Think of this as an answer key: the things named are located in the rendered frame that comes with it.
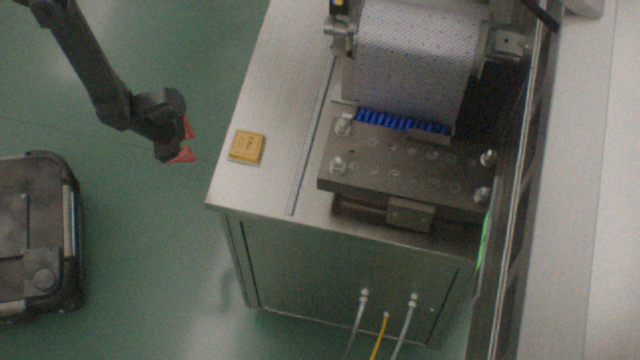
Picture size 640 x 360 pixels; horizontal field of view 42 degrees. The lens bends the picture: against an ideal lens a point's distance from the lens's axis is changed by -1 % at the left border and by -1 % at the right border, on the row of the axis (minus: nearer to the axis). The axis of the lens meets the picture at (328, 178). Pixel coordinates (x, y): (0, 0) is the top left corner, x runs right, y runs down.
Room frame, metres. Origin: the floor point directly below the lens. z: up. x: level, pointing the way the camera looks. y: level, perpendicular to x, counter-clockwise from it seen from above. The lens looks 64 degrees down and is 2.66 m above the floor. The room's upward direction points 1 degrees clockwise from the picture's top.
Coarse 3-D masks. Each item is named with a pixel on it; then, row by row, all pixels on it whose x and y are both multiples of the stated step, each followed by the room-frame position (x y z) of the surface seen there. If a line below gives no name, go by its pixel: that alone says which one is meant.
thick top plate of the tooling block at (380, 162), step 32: (352, 128) 0.92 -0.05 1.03; (384, 128) 0.92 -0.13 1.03; (352, 160) 0.84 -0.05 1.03; (384, 160) 0.84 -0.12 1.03; (416, 160) 0.84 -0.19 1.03; (448, 160) 0.84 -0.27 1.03; (480, 160) 0.84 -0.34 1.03; (352, 192) 0.77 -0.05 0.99; (384, 192) 0.76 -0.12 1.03; (416, 192) 0.76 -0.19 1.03; (448, 192) 0.76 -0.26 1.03
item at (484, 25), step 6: (480, 24) 1.00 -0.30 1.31; (486, 24) 1.01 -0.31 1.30; (480, 30) 0.99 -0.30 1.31; (486, 30) 0.99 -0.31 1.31; (354, 36) 0.99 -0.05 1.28; (480, 36) 0.97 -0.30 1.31; (486, 36) 0.97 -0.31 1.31; (480, 42) 0.96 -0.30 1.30; (480, 48) 0.95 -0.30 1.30; (474, 54) 0.94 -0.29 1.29; (480, 54) 0.94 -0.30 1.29; (474, 60) 0.94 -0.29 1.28; (480, 60) 0.94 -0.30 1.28; (474, 66) 0.93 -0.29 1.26; (474, 72) 0.93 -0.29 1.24
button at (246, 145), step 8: (240, 136) 0.95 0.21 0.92; (248, 136) 0.95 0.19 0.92; (256, 136) 0.95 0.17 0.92; (264, 136) 0.95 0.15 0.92; (232, 144) 0.93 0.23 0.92; (240, 144) 0.93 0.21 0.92; (248, 144) 0.93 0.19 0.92; (256, 144) 0.93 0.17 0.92; (232, 152) 0.91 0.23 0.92; (240, 152) 0.91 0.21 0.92; (248, 152) 0.91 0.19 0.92; (256, 152) 0.91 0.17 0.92; (248, 160) 0.89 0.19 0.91; (256, 160) 0.89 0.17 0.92
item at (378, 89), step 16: (368, 64) 0.97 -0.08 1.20; (368, 80) 0.97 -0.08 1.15; (384, 80) 0.96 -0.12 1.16; (400, 80) 0.95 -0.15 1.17; (416, 80) 0.95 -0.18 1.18; (432, 80) 0.94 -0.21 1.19; (368, 96) 0.97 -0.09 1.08; (384, 96) 0.96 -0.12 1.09; (400, 96) 0.95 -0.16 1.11; (416, 96) 0.95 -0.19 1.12; (432, 96) 0.94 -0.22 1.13; (448, 96) 0.93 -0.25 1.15; (384, 112) 0.96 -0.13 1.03; (400, 112) 0.95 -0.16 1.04; (416, 112) 0.94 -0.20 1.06; (432, 112) 0.94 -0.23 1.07; (448, 112) 0.93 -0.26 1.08
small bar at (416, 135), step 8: (408, 128) 0.91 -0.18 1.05; (408, 136) 0.89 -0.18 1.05; (416, 136) 0.89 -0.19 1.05; (424, 136) 0.89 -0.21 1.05; (432, 136) 0.89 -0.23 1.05; (440, 136) 0.89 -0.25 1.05; (448, 136) 0.89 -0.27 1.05; (432, 144) 0.87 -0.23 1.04; (440, 144) 0.87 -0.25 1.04; (448, 144) 0.87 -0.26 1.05
